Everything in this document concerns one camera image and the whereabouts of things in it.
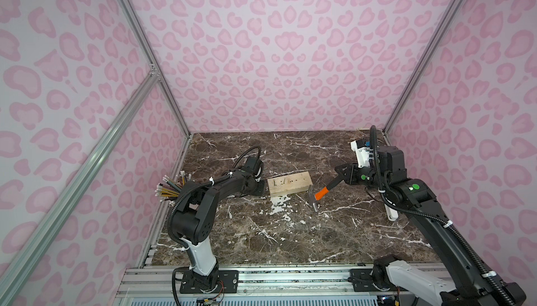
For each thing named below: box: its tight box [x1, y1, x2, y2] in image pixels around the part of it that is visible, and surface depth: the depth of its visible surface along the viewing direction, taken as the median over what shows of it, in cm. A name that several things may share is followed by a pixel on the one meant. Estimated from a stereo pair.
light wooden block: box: [267, 170, 314, 198], surface depth 96 cm
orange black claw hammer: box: [308, 176, 344, 213], surface depth 80 cm
